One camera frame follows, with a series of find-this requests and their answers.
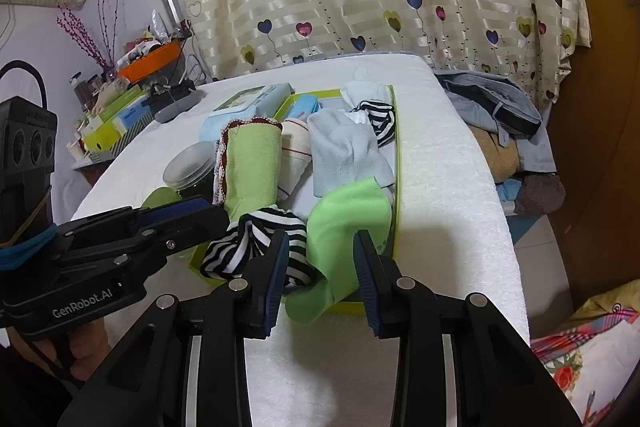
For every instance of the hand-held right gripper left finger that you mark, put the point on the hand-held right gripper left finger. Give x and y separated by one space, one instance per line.
277 282

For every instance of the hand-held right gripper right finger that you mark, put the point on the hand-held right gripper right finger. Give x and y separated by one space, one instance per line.
367 287

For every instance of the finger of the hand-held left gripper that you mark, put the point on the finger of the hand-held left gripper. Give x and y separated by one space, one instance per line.
200 222
175 209

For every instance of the black white striped sock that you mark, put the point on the black white striped sock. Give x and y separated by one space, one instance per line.
380 119
250 247

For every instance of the light green sock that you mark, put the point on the light green sock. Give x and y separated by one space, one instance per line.
340 227

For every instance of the green cloth with lace trim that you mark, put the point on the green cloth with lace trim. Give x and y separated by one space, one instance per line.
250 167

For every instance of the cream cloth red stripes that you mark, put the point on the cream cloth red stripes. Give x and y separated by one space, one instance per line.
295 152

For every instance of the grey blue sock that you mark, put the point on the grey blue sock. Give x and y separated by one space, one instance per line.
340 147

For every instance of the blue face mask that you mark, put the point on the blue face mask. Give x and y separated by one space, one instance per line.
305 107

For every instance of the lime green cardboard box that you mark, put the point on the lime green cardboard box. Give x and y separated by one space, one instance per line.
325 96

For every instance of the white sock with ears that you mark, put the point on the white sock with ears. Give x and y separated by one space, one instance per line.
362 94

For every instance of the person's left hand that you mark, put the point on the person's left hand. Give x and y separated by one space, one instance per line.
90 347

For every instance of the green cream jar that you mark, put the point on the green cream jar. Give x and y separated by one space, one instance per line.
160 199

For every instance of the frosted jar with dark contents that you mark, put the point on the frosted jar with dark contents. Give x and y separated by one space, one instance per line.
187 167

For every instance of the white cup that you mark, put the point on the white cup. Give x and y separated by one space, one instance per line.
76 149

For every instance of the side cabinet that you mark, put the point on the side cabinet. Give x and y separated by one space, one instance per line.
90 172

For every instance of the lime green file box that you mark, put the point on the lime green file box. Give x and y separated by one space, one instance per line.
102 137

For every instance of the striped patterned box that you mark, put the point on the striped patterned box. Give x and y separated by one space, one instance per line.
120 147

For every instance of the glass jar with black lid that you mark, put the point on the glass jar with black lid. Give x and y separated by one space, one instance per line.
79 92

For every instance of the grey electronic device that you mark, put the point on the grey electronic device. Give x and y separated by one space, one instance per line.
172 109

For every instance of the blue white tissue box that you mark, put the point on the blue white tissue box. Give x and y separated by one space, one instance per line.
132 117

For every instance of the beige knitted cloth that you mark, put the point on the beige knitted cloth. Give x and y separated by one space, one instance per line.
112 89

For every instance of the green white flat box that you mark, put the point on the green white flat box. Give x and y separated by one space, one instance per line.
122 99

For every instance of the black electronic device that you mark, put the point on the black electronic device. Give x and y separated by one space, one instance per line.
172 93

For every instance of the light blue wet wipes packet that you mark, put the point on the light blue wet wipes packet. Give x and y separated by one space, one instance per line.
250 99

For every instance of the dried flower branches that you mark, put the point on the dried flower branches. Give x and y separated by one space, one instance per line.
82 37

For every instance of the orange tray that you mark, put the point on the orange tray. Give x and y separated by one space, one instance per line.
150 62

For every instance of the blue cloth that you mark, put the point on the blue cloth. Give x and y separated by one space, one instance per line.
507 194

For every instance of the clutter of small packets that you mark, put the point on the clutter of small packets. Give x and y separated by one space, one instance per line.
150 42

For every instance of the tan cloth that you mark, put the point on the tan cloth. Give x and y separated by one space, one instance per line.
500 162

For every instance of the dark brown knitted cloth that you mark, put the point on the dark brown knitted cloth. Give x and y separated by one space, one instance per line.
540 194

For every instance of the grey clothes pile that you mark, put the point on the grey clothes pile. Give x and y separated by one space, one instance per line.
475 99

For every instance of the black pouch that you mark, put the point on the black pouch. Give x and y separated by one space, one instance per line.
517 119

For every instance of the floral quilt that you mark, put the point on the floral quilt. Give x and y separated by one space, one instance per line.
590 357

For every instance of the brown wooden panel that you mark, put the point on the brown wooden panel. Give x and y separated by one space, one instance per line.
600 107

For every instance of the white wall rail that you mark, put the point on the white wall rail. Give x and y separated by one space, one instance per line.
45 1

